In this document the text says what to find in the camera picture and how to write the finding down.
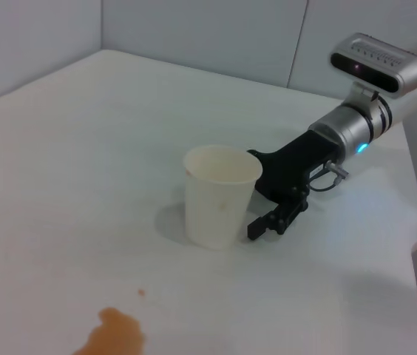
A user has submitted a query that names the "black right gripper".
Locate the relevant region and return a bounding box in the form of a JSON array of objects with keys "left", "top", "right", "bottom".
[{"left": 246, "top": 129, "right": 342, "bottom": 242}]

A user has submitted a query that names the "white paper cup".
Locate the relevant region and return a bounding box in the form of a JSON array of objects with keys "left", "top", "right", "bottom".
[{"left": 183, "top": 144, "right": 264, "bottom": 251}]

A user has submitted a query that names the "orange liquid stain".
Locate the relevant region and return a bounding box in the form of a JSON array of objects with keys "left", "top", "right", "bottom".
[{"left": 72, "top": 306, "right": 146, "bottom": 355}]

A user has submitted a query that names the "right gripper plug cable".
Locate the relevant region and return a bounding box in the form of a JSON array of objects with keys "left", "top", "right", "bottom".
[{"left": 306, "top": 159, "right": 350, "bottom": 193}]

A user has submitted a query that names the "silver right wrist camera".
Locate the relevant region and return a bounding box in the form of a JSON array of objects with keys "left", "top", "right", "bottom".
[{"left": 328, "top": 32, "right": 417, "bottom": 98}]

